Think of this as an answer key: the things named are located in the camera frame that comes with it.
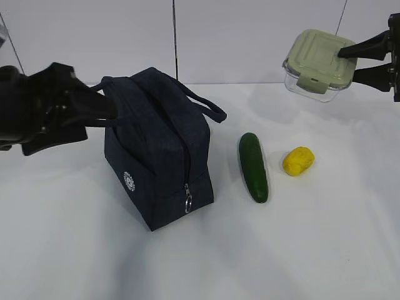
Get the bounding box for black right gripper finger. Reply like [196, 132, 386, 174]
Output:
[352, 64, 391, 92]
[338, 32, 388, 61]

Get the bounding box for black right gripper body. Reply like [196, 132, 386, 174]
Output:
[387, 13, 399, 102]

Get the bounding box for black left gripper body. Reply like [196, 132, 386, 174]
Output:
[1, 62, 81, 151]

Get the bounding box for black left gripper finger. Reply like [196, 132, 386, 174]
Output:
[64, 82, 118, 121]
[43, 106, 109, 139]

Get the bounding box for green lidded glass container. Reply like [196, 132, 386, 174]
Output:
[282, 29, 358, 103]

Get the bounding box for navy blue lunch bag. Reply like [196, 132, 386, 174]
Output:
[90, 67, 227, 231]

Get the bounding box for dark green cucumber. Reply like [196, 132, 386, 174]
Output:
[238, 132, 269, 203]

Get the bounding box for yellow lemon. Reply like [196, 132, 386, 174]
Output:
[282, 146, 315, 177]

